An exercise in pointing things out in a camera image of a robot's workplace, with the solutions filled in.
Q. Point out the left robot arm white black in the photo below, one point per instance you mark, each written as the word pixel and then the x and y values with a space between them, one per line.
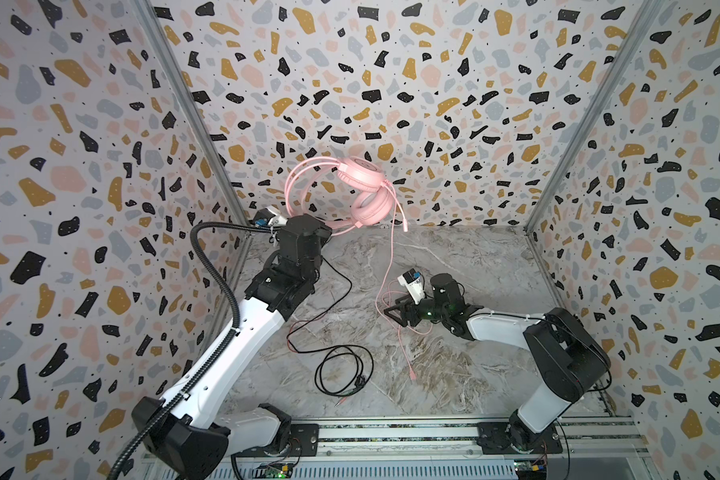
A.
pixel 183 427

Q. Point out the pink headphones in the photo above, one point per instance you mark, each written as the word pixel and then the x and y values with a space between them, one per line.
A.
pixel 370 196

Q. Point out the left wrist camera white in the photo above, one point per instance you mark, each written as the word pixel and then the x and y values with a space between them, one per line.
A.
pixel 269 217

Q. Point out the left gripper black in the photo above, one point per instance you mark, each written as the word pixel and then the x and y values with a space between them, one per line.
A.
pixel 324 231

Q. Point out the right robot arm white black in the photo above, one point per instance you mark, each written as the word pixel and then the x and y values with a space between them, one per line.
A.
pixel 569 361

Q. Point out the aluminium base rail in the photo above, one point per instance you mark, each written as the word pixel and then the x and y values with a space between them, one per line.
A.
pixel 449 448

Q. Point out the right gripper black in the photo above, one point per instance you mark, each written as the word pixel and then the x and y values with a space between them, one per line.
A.
pixel 410 306

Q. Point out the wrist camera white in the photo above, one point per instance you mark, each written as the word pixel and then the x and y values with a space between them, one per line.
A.
pixel 413 282
pixel 269 217

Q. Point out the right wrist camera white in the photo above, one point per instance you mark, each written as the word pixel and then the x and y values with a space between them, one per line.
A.
pixel 413 282

